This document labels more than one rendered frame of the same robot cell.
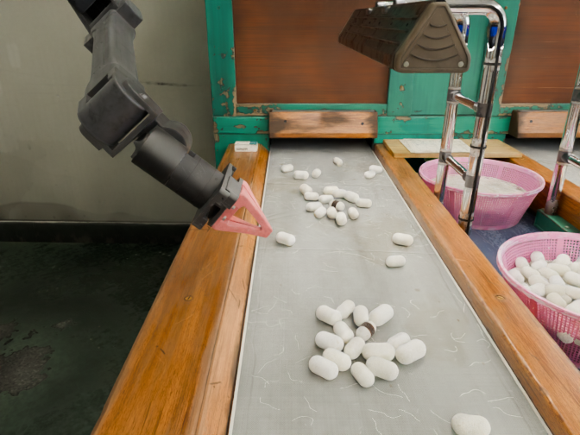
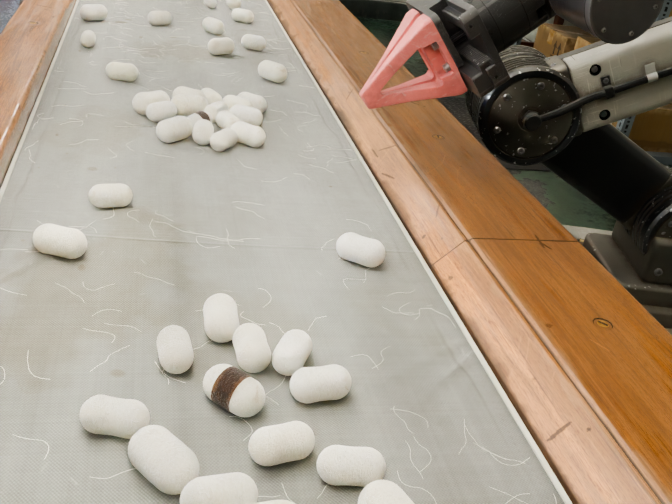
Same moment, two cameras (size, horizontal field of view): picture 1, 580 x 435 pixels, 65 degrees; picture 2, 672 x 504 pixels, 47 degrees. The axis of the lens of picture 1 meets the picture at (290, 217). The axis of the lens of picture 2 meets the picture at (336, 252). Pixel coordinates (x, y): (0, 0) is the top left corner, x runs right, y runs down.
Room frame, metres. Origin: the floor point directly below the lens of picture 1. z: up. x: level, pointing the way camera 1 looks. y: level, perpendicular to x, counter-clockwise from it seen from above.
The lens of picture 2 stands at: (1.15, -0.14, 1.00)
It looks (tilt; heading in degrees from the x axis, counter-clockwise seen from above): 28 degrees down; 164
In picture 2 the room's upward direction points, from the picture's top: 9 degrees clockwise
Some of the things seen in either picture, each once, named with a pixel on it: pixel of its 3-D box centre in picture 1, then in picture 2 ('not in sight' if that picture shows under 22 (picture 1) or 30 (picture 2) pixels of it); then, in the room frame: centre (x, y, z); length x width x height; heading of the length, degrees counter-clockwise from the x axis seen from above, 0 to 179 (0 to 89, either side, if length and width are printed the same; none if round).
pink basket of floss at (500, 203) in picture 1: (475, 192); not in sight; (0.99, -0.43, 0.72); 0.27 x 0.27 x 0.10
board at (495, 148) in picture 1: (449, 148); not in sight; (1.21, -0.43, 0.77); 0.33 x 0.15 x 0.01; 90
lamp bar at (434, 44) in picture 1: (381, 29); not in sight; (0.82, -0.15, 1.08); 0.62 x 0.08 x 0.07; 0
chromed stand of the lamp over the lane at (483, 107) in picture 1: (418, 135); not in sight; (0.81, -0.23, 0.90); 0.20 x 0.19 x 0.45; 0
